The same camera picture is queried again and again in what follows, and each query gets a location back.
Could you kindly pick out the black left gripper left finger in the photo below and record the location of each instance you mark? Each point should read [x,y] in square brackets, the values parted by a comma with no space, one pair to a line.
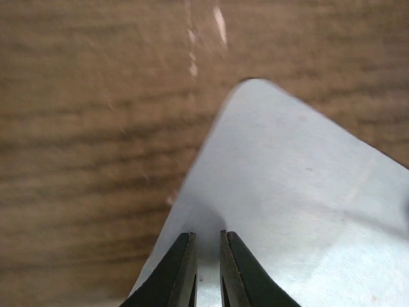
[174,280]

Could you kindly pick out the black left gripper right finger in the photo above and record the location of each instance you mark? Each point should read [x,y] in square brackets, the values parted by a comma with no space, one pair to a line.
[243,280]

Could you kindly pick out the light blue cleaning cloth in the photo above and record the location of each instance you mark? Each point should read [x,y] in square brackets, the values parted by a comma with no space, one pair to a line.
[324,213]

